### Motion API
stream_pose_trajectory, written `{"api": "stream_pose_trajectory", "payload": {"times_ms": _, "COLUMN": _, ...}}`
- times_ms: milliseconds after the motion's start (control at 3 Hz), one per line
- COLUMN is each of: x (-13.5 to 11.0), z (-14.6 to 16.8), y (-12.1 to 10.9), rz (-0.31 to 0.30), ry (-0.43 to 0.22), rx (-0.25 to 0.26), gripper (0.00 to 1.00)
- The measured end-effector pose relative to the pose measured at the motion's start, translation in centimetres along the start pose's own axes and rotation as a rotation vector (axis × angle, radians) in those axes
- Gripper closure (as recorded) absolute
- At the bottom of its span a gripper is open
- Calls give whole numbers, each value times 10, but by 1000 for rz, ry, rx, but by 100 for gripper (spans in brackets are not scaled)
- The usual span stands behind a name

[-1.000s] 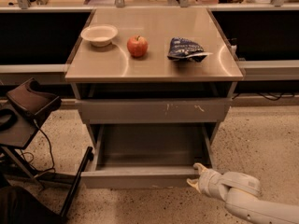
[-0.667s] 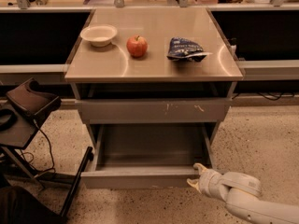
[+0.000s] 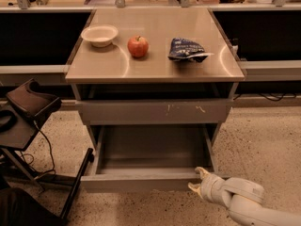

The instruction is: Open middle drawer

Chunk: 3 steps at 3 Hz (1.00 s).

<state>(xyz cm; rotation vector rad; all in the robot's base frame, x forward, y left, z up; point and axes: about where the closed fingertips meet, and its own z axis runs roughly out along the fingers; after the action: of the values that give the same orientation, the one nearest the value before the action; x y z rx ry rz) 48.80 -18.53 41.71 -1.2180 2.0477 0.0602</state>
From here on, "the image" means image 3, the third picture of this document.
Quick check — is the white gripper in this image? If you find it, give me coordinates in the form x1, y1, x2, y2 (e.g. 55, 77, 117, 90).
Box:
188, 167, 233, 208

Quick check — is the grey drawer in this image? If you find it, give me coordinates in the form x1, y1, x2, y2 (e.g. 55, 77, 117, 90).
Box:
75, 99, 233, 125
82, 124, 217, 193

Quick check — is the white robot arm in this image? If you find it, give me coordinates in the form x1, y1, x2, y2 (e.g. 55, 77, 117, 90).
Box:
188, 167, 301, 226

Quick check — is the grey metal drawer cabinet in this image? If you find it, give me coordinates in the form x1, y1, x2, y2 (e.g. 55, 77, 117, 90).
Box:
64, 7, 246, 182

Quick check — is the grey top drawer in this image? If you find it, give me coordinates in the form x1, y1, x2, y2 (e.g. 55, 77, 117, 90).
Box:
75, 99, 233, 125

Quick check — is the blue chip bag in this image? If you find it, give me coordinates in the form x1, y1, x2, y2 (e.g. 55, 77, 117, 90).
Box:
168, 38, 213, 62

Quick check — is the red apple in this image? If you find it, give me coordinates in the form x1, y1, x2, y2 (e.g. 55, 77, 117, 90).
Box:
127, 36, 149, 58

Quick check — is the white bowl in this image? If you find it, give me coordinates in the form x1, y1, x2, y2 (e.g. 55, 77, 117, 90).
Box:
81, 24, 119, 48

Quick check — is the dark brown headset device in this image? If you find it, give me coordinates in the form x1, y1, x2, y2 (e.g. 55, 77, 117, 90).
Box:
6, 79, 61, 128

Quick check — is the black cable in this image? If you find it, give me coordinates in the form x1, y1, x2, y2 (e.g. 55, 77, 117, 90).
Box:
18, 120, 56, 176

